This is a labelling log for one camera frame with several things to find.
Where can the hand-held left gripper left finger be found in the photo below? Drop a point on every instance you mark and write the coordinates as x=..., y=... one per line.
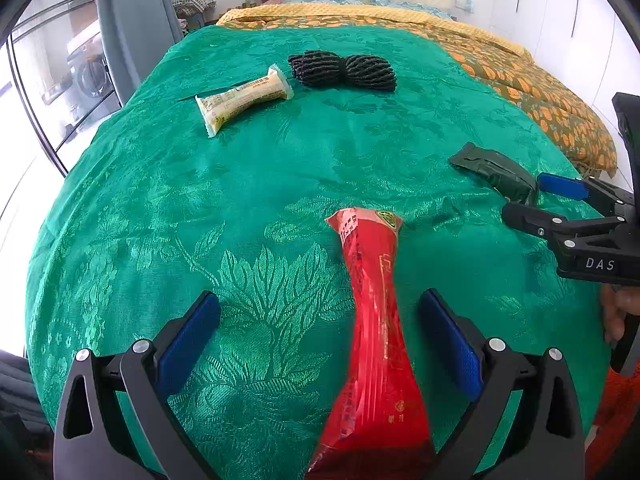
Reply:
x=192, y=342

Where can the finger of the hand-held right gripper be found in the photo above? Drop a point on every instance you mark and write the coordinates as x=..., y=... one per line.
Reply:
x=530, y=220
x=562, y=186

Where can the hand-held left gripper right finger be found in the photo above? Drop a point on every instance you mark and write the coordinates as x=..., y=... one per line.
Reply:
x=450, y=345

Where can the dark green packet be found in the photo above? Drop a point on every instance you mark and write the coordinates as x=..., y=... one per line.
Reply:
x=490, y=170

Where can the red snack wrapper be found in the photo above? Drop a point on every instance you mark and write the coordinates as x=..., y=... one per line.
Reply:
x=375, y=335

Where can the person's right forearm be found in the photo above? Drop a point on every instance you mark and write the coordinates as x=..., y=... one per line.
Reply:
x=617, y=420

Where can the person's right hand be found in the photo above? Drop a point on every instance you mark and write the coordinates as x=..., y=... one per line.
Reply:
x=615, y=310

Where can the orange floral quilt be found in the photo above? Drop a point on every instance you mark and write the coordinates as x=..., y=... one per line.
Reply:
x=540, y=90

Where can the dark ribbed cloth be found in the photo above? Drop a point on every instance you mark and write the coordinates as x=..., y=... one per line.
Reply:
x=20, y=395

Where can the white wardrobe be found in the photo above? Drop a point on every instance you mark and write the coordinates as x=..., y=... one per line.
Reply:
x=550, y=5

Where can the green patterned cloth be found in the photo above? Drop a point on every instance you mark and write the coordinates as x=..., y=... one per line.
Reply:
x=275, y=170

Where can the black foam net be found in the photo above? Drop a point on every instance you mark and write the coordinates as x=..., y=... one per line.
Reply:
x=345, y=72

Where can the cream snack wrapper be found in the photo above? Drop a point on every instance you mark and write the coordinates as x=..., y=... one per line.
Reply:
x=245, y=97

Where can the glass sliding door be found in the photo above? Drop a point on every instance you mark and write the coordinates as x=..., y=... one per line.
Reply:
x=45, y=110

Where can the washing machine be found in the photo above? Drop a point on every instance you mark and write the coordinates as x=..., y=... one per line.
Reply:
x=92, y=75

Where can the grey curtain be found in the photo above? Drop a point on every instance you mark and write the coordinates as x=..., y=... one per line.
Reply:
x=135, y=25

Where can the wall socket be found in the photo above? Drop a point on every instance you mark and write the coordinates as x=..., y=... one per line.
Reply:
x=464, y=6

